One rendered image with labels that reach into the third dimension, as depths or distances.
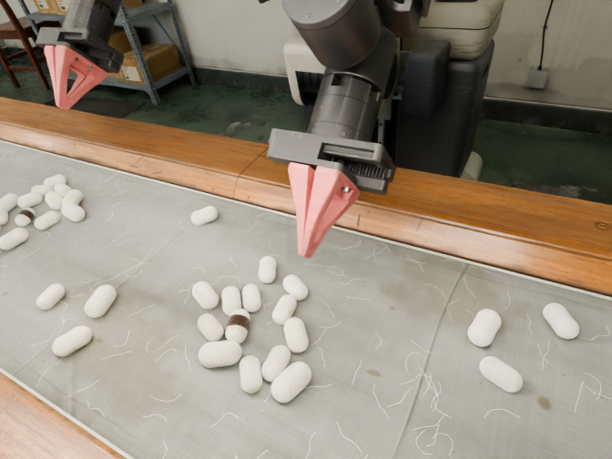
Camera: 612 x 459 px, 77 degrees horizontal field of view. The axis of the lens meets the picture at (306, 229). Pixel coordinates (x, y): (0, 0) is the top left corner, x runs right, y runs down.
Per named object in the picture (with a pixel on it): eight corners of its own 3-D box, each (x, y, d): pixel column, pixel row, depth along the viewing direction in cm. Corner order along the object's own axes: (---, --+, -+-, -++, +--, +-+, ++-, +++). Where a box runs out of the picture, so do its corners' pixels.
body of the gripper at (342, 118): (376, 167, 29) (402, 75, 29) (263, 147, 33) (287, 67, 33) (392, 188, 35) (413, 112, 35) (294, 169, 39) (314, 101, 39)
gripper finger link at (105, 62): (59, 100, 49) (82, 31, 49) (26, 95, 52) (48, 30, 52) (105, 122, 55) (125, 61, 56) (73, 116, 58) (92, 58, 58)
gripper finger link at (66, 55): (48, 98, 50) (70, 31, 50) (16, 93, 53) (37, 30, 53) (94, 120, 56) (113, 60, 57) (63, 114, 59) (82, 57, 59)
